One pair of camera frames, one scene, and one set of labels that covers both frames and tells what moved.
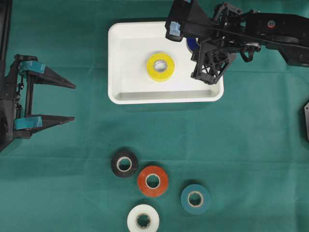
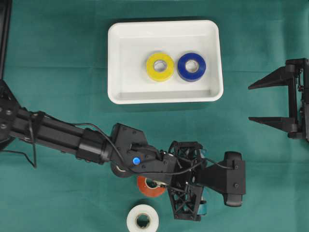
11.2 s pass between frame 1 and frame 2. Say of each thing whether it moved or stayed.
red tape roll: stayed
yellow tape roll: stayed
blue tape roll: moved
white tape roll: stayed
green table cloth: stayed
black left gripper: moved
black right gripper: moved
